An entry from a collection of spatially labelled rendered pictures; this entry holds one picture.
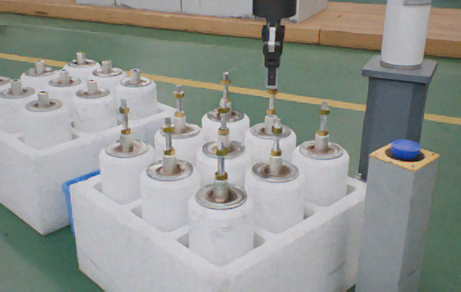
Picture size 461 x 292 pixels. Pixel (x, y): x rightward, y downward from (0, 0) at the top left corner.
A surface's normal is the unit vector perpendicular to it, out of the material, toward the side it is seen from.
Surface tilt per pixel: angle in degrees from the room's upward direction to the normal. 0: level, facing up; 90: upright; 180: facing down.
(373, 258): 90
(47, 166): 90
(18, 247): 0
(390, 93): 90
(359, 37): 90
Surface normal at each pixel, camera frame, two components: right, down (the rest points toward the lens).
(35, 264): 0.00, -0.92
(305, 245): 0.69, 0.28
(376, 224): -0.72, 0.26
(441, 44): -0.43, 0.34
